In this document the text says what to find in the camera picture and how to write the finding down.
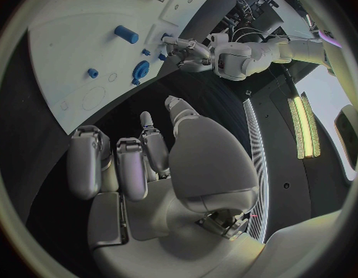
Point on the glowing light bar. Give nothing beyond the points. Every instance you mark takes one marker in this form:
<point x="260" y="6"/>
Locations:
<point x="304" y="125"/>

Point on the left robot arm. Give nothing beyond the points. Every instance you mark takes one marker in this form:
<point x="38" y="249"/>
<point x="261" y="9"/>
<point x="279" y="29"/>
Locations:
<point x="254" y="55"/>

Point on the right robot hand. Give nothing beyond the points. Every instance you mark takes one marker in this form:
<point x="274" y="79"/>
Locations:
<point x="207" y="162"/>

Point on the small blue block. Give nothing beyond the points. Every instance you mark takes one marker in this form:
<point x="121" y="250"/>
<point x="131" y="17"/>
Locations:
<point x="162" y="56"/>

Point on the short blue peg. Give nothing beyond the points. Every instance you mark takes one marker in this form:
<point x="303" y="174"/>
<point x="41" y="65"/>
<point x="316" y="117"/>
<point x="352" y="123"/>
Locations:
<point x="92" y="73"/>

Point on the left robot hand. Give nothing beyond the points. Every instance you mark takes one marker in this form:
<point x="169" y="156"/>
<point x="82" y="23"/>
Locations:
<point x="193" y="51"/>

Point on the dark equipment rack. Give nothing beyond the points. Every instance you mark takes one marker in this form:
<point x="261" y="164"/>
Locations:
<point x="254" y="7"/>

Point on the small blue plug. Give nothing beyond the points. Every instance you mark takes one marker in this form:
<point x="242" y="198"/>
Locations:
<point x="146" y="52"/>

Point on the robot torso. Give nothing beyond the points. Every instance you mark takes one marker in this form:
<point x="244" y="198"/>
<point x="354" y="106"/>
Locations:
<point x="286" y="166"/>

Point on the white task board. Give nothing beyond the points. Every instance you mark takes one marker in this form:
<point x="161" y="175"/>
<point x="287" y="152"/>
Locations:
<point x="80" y="39"/>

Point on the large blue cylinder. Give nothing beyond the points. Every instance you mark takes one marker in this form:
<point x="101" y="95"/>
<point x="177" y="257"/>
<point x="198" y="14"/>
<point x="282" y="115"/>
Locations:
<point x="126" y="34"/>

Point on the blue gear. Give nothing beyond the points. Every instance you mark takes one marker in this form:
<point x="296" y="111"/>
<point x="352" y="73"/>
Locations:
<point x="141" y="69"/>

